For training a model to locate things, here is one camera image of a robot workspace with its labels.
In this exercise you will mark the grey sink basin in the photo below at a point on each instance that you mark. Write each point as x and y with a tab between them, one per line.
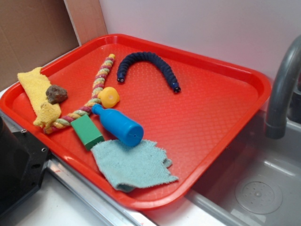
256	181

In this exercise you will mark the grey faucet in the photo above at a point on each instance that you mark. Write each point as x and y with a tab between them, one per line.
285	99

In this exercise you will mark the brown cardboard panel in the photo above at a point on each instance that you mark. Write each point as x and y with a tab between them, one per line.
35	32

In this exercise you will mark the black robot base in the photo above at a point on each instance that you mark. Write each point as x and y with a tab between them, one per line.
23	160

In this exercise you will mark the blue plastic bottle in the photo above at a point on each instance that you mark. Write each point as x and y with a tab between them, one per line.
122	127

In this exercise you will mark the red plastic tray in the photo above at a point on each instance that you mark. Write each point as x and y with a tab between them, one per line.
190	105

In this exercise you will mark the yellow plastic cup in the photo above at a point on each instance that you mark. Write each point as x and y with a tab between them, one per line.
109	97

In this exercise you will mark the light blue towel cloth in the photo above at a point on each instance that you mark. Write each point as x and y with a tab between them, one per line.
127	168

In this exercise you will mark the yellow towel cloth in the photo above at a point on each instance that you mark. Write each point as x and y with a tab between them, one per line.
35	85

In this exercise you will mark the brown rock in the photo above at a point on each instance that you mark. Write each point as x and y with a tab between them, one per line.
56	94

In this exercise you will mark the green rectangular block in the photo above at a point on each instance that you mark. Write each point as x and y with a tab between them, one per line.
87	132

